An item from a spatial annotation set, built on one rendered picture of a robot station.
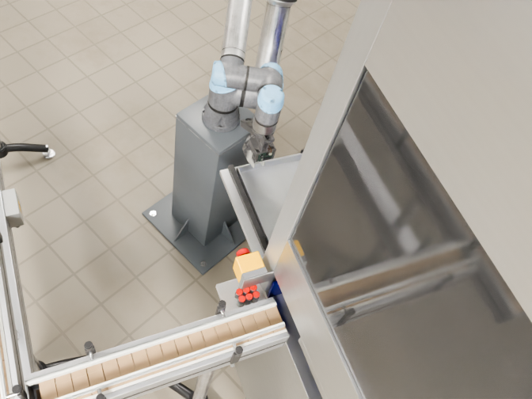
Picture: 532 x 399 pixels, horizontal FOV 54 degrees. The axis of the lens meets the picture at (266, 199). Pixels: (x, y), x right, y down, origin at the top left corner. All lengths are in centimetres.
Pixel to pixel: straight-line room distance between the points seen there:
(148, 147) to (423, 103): 234
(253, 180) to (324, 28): 229
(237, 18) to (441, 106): 106
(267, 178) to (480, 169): 120
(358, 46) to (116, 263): 195
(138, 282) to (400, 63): 198
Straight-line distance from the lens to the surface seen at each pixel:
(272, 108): 153
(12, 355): 151
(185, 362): 146
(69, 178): 288
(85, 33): 362
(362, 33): 86
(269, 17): 184
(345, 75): 91
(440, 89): 73
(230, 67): 160
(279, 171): 184
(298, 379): 157
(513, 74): 64
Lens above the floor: 234
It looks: 56 degrees down
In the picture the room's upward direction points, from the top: 18 degrees clockwise
